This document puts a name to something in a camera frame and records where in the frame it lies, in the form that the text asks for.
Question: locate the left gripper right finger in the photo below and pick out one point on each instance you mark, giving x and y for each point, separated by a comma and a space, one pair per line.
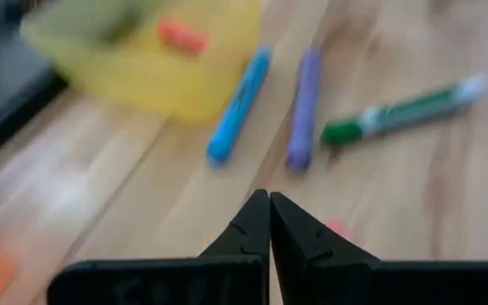
312, 275

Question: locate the blue chunky highlighter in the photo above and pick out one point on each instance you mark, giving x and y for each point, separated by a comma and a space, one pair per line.
240, 106

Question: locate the green dry erase marker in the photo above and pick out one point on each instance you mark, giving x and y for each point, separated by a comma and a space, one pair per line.
405, 110

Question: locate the purple chunky highlighter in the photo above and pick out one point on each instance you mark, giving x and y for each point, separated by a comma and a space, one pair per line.
305, 110

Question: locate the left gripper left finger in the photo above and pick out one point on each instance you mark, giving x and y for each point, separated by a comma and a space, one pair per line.
235, 271

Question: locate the orange chunky highlighter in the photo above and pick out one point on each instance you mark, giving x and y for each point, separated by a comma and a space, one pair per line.
182, 37

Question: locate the yellow translucent plastic bin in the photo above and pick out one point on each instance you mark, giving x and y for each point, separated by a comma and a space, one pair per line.
163, 80

